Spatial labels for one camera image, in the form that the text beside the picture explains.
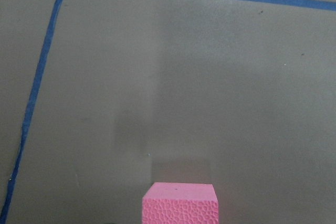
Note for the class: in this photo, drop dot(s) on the red foam block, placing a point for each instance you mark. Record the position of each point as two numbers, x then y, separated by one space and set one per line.
180 203

